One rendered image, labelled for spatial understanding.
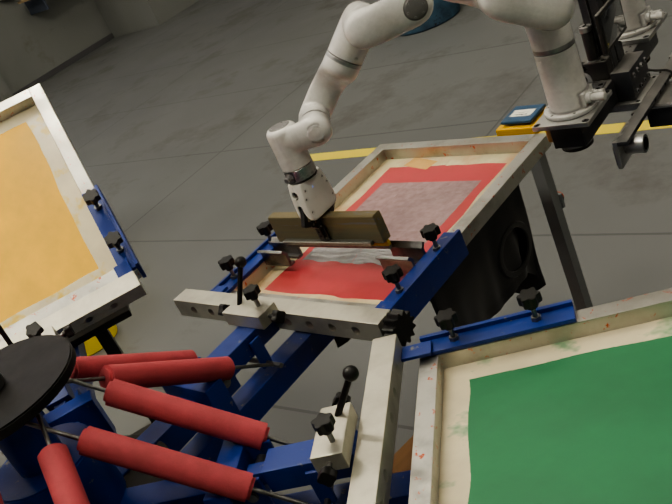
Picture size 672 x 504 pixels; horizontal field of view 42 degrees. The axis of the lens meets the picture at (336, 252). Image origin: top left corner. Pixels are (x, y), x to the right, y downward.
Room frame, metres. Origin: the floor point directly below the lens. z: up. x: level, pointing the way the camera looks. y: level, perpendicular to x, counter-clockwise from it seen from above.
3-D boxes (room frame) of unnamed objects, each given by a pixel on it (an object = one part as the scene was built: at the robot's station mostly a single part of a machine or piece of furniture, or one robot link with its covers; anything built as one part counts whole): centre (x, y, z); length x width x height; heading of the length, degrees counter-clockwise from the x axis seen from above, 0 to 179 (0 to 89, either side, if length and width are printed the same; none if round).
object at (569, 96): (1.83, -0.65, 1.21); 0.16 x 0.13 x 0.15; 44
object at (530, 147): (2.06, -0.15, 0.97); 0.79 x 0.58 x 0.04; 130
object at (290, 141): (1.91, -0.04, 1.32); 0.15 x 0.10 x 0.11; 82
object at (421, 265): (1.69, -0.15, 0.98); 0.30 x 0.05 x 0.07; 130
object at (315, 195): (1.93, 0.00, 1.19); 0.10 x 0.08 x 0.11; 130
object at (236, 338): (1.70, 0.27, 1.02); 0.17 x 0.06 x 0.05; 130
